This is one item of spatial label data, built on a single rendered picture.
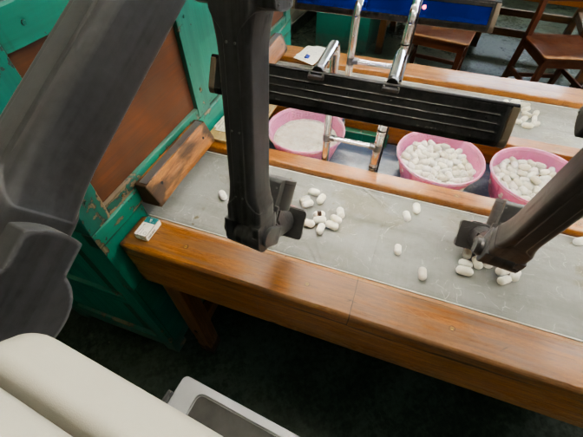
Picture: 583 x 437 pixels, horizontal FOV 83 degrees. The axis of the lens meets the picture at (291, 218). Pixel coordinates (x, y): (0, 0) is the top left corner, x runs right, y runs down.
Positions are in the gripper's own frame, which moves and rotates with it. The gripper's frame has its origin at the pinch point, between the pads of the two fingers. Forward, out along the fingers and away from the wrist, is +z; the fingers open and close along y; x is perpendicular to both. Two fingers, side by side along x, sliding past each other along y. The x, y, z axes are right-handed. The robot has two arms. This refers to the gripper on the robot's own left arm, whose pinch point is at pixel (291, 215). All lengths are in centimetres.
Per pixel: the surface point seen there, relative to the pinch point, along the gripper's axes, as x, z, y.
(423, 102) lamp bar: -29.3, -9.0, -22.2
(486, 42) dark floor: -166, 315, -91
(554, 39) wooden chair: -132, 205, -113
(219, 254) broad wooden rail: 12.6, -6.7, 13.6
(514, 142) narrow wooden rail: -34, 46, -58
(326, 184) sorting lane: -8.1, 20.8, -4.1
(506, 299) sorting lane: 7, 3, -52
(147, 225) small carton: 10.6, -7.2, 34.2
